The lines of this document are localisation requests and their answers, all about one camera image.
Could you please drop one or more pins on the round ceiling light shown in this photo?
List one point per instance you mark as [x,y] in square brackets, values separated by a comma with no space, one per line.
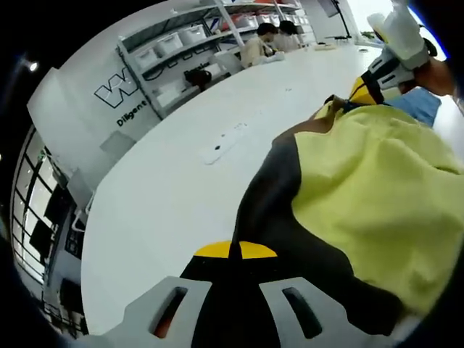
[32,66]

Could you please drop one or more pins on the person's right hand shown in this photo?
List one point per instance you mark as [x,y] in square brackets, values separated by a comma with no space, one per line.
[436,78]

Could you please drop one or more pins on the green potted plant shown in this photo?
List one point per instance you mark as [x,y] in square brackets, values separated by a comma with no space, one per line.
[369,35]

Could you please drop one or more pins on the yellow blue grey garment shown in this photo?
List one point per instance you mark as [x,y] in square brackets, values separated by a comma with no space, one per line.
[369,188]

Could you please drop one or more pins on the black computer monitor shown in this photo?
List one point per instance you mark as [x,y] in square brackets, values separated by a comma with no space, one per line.
[54,206]

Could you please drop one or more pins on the black tripod stand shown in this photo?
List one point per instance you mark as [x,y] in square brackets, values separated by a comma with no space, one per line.
[342,18]

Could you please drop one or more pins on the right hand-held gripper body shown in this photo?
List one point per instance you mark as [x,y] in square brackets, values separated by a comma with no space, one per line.
[400,32]

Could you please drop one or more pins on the beige cloth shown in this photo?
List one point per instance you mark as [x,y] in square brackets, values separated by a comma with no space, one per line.
[325,46]

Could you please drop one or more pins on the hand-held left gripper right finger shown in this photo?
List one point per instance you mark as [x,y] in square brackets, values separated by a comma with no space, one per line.
[275,301]

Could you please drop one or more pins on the white storage bin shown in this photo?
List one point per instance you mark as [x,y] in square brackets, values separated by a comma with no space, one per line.
[194,35]
[168,43]
[146,58]

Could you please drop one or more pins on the white office chair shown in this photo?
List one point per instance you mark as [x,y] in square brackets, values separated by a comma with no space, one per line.
[81,203]

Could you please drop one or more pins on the black wall screen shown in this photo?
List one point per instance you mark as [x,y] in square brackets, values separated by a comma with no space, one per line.
[328,7]

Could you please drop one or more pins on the grey chair back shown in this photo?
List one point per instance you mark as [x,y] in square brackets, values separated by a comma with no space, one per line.
[117,142]
[228,64]

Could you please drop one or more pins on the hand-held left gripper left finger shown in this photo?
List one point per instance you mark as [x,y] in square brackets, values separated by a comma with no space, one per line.
[217,297]

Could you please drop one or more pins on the grey metal storage shelf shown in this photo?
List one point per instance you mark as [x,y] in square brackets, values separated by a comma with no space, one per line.
[253,9]
[145,83]

